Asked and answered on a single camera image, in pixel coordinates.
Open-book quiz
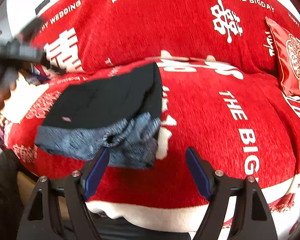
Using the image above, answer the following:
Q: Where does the black pants patterned waistband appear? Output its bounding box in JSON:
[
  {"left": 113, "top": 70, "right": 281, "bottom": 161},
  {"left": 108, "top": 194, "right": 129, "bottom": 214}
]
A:
[{"left": 34, "top": 62, "right": 162, "bottom": 170}]

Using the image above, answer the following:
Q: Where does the red embroidered cushion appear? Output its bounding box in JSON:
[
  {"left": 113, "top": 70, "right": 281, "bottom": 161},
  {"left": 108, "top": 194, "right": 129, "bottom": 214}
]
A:
[{"left": 266, "top": 17, "right": 300, "bottom": 96}]

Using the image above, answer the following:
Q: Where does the cream folded cloth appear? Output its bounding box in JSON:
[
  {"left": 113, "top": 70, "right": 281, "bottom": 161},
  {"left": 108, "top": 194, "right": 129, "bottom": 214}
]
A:
[{"left": 0, "top": 74, "right": 49, "bottom": 124}]

